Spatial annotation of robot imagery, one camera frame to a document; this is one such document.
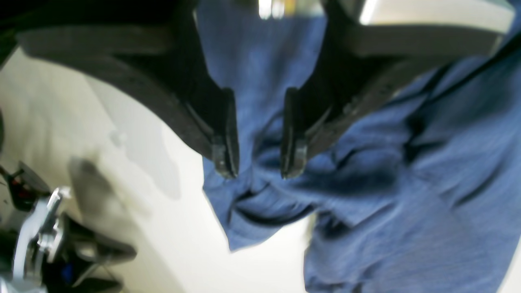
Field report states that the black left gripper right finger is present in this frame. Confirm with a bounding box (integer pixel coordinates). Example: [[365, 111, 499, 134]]
[[281, 0, 509, 179]]

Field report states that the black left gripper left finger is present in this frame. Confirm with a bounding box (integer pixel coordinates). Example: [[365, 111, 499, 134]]
[[16, 0, 239, 178]]

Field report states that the blue t-shirt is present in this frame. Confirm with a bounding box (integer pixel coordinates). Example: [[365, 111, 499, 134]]
[[197, 0, 520, 293]]

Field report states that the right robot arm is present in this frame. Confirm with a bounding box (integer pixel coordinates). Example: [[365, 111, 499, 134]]
[[1, 164, 137, 293]]

